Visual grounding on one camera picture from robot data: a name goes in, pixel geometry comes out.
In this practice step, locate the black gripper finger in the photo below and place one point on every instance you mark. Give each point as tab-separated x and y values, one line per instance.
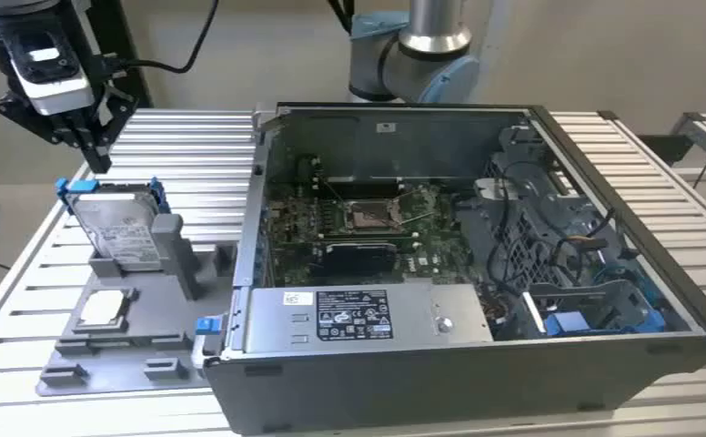
30	123
115	114

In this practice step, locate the hard disk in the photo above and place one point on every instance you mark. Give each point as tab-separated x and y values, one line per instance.
115	227

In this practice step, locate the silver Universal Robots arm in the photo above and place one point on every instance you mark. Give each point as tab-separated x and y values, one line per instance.
383	59

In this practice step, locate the grey metal disk bay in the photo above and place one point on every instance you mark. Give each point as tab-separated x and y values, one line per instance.
529	268

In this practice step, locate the thin metal locking lever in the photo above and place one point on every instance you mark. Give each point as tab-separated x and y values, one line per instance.
334	190

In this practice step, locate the silver CPU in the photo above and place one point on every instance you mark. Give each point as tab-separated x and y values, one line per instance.
102	307

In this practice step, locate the grey plastic parts rack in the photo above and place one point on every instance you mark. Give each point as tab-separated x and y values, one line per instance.
146	328

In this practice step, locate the CPU socket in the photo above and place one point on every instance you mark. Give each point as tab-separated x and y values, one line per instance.
367	218

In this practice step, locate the blue case latch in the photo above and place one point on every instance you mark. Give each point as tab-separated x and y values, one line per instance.
206	325

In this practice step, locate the black graphics card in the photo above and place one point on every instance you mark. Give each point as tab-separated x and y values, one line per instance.
358	261

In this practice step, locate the green motherboard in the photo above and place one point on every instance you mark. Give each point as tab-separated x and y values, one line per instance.
438	255

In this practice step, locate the grey power supply unit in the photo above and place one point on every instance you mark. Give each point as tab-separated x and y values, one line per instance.
413	318

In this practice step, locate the black open PC case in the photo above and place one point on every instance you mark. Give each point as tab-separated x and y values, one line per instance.
389	391

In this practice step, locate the black box between tables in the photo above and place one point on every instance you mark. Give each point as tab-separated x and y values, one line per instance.
662	148

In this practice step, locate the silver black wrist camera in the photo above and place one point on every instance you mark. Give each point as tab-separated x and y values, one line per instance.
55	95

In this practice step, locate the black vertical frame post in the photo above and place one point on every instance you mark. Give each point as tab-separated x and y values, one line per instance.
110	27

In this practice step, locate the blue plastic drive bracket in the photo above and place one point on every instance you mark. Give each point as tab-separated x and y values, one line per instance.
565	325

